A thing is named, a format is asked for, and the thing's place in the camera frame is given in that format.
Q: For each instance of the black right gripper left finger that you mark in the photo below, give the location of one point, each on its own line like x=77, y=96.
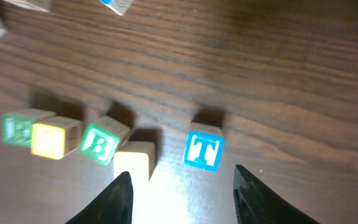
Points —
x=112, y=206

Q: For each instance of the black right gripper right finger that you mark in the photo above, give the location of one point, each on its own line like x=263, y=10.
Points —
x=256, y=203

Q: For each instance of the yellow O wooden block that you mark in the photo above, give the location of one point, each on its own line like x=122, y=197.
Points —
x=56, y=137
x=136, y=157

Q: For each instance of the green B wooden block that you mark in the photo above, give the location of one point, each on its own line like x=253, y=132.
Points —
x=102, y=139

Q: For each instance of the blue T wooden block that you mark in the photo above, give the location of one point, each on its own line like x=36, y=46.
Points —
x=204, y=146

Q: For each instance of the green R wooden block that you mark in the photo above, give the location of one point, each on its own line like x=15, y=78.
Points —
x=16, y=126

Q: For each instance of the blue L wooden block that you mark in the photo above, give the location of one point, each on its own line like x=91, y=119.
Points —
x=118, y=6

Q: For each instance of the blue P wooden block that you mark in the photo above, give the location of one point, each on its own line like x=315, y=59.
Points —
x=37, y=5

